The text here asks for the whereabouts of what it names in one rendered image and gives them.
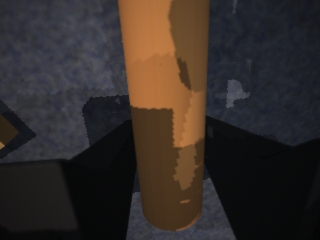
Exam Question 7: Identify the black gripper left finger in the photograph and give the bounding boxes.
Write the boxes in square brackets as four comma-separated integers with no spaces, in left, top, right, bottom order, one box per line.
[0,120,137,240]

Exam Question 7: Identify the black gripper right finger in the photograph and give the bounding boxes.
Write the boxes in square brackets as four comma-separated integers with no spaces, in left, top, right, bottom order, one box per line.
[204,115,320,240]

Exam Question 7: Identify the tan wooden stick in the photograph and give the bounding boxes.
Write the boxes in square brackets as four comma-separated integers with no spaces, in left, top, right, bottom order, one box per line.
[0,114,19,149]

